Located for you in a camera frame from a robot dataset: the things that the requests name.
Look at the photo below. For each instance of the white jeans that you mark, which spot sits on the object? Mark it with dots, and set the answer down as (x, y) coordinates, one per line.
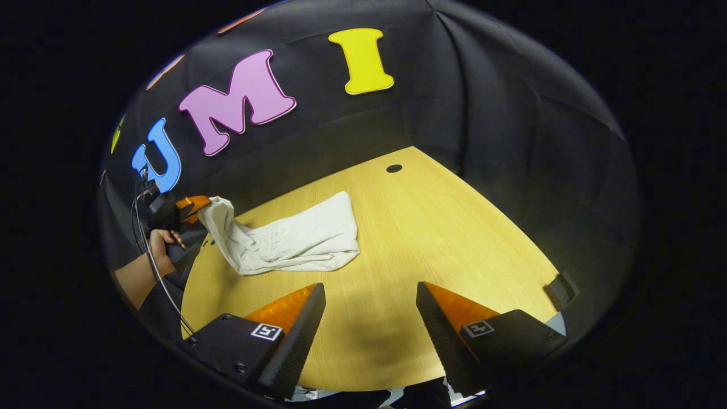
(306, 238)

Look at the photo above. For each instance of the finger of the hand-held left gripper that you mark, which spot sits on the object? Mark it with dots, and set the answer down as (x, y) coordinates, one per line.
(193, 204)

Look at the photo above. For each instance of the black backdrop cloth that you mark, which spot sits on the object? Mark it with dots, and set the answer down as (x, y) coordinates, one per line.
(483, 113)

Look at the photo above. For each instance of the black table edge bracket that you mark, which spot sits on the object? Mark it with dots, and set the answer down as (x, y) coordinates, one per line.
(562, 291)

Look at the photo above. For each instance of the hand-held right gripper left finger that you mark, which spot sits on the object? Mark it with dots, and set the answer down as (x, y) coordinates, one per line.
(301, 341)

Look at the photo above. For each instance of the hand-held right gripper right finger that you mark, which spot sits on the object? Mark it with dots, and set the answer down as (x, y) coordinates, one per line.
(440, 341)

